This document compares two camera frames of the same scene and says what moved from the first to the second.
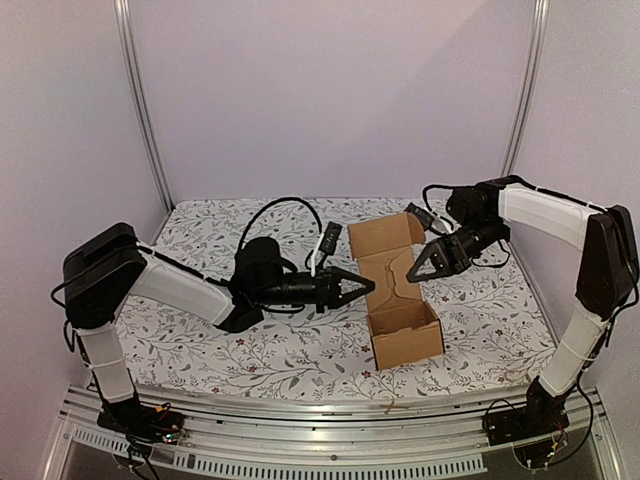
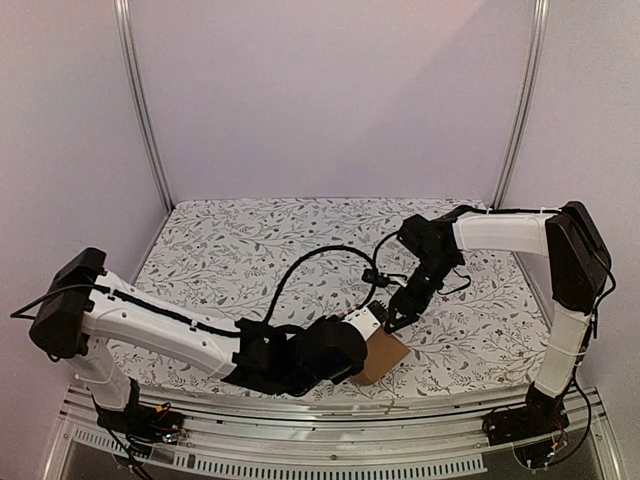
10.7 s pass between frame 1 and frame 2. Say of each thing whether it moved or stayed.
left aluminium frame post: stayed
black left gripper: moved
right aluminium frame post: stayed
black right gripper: moved
